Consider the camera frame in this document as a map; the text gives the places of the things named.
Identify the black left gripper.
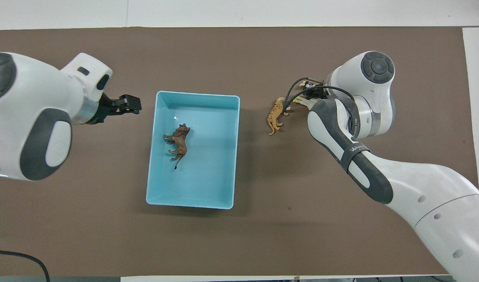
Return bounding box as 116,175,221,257
91,92,142,125

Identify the orange striped tiger toy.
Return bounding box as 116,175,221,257
267,97,291,136

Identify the black velcro cable strap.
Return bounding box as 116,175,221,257
339,142,371,174

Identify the brown table mat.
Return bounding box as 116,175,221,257
0,26,479,278

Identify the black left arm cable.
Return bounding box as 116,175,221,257
0,249,50,282

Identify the brown lion toy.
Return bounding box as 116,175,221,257
163,124,191,170

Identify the light blue storage box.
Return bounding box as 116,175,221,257
146,90,240,210

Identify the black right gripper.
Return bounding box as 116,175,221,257
307,81,331,101

